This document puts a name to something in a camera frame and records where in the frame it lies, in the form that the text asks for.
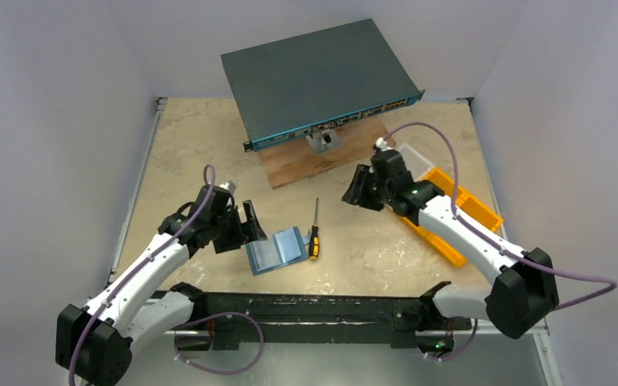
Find yellow black handled screwdriver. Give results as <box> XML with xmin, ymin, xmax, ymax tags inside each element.
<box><xmin>308</xmin><ymin>198</ymin><xmax>320</xmax><ymax>261</ymax></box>

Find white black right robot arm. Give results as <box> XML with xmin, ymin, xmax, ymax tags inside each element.
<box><xmin>342</xmin><ymin>138</ymin><xmax>559</xmax><ymax>339</ymax></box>

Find small grey metal bracket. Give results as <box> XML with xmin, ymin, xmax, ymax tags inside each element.
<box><xmin>306</xmin><ymin>129</ymin><xmax>343</xmax><ymax>154</ymax></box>

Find clear plastic bin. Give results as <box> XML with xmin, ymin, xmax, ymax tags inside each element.
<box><xmin>398</xmin><ymin>143</ymin><xmax>435</xmax><ymax>181</ymax></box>

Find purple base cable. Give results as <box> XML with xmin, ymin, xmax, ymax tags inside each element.
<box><xmin>173</xmin><ymin>310</ymin><xmax>265</xmax><ymax>376</ymax></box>
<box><xmin>422</xmin><ymin>317</ymin><xmax>480</xmax><ymax>363</ymax></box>

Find grey network switch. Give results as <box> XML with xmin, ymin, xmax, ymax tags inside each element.
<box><xmin>220</xmin><ymin>18</ymin><xmax>424</xmax><ymax>152</ymax></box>

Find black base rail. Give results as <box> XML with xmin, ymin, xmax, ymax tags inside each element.
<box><xmin>176</xmin><ymin>285</ymin><xmax>472</xmax><ymax>352</ymax></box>

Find brown wooden board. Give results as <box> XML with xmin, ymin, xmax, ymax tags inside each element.
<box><xmin>258</xmin><ymin>117</ymin><xmax>389</xmax><ymax>189</ymax></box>

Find blue card holder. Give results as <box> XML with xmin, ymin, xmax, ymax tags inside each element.
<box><xmin>245</xmin><ymin>227</ymin><xmax>310</xmax><ymax>276</ymax></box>

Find orange plastic divided bin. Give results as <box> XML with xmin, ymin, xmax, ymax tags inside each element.
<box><xmin>400</xmin><ymin>166</ymin><xmax>504</xmax><ymax>268</ymax></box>

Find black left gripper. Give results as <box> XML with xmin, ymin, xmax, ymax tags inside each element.
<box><xmin>210</xmin><ymin>200</ymin><xmax>265</xmax><ymax>253</ymax></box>

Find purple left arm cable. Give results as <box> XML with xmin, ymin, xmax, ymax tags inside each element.
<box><xmin>68</xmin><ymin>163</ymin><xmax>218</xmax><ymax>386</ymax></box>

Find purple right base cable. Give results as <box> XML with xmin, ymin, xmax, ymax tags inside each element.
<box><xmin>422</xmin><ymin>317</ymin><xmax>480</xmax><ymax>363</ymax></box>

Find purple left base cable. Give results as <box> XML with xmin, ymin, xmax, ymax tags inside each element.
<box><xmin>173</xmin><ymin>310</ymin><xmax>265</xmax><ymax>376</ymax></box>

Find aluminium frame rail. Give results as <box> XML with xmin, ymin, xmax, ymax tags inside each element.
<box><xmin>471</xmin><ymin>318</ymin><xmax>548</xmax><ymax>338</ymax></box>

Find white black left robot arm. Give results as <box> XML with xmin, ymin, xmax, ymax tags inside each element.
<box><xmin>55</xmin><ymin>181</ymin><xmax>265</xmax><ymax>385</ymax></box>

